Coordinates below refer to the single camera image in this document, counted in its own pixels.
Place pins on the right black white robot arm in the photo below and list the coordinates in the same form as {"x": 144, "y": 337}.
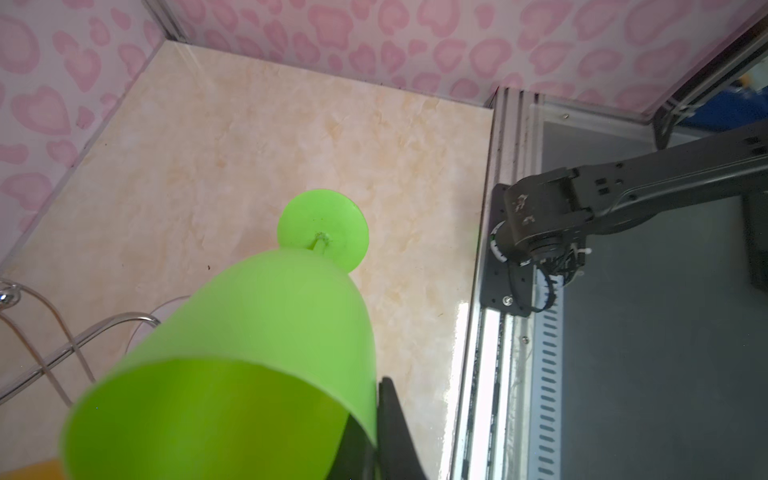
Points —
{"x": 539, "y": 225}

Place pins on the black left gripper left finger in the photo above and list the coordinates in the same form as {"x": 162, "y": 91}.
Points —
{"x": 355, "y": 457}

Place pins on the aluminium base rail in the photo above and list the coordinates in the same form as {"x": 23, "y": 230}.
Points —
{"x": 508, "y": 422}

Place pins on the aluminium frame corner profile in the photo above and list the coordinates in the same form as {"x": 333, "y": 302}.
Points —
{"x": 168, "y": 23}

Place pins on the orange plastic wine glass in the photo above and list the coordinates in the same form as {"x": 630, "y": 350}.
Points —
{"x": 47, "y": 470}

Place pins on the green plastic wine glass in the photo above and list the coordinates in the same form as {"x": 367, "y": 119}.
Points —
{"x": 253, "y": 376}

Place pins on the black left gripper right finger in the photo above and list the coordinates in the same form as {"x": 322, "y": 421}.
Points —
{"x": 397, "y": 456}

